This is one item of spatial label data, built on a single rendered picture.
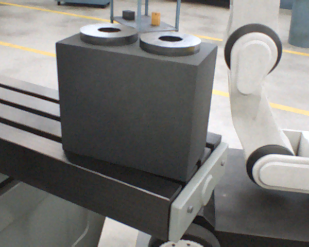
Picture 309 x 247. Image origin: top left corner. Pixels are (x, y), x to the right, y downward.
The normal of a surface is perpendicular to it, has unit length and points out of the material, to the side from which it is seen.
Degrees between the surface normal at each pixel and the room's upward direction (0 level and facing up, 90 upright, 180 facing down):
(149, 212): 90
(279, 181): 90
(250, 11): 90
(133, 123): 90
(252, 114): 115
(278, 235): 0
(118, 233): 0
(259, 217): 0
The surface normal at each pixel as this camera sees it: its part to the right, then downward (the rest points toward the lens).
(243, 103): -0.15, 0.77
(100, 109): -0.36, 0.40
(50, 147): 0.04, -0.89
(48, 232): 0.88, 0.25
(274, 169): -0.13, 0.44
